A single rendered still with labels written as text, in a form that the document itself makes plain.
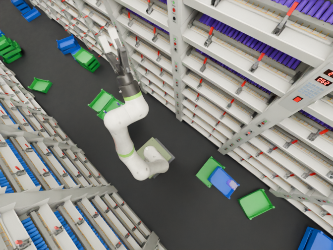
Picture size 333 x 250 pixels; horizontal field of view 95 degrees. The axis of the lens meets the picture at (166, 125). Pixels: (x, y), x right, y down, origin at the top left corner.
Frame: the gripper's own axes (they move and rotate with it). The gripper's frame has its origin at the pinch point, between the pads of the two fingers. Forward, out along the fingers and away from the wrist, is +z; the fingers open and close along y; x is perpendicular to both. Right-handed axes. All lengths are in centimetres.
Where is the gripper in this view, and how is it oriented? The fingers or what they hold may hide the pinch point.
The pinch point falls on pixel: (107, 35)
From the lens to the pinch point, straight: 77.8
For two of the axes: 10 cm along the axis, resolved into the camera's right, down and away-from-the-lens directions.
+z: -2.8, -8.3, -4.8
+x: -7.5, 5.0, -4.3
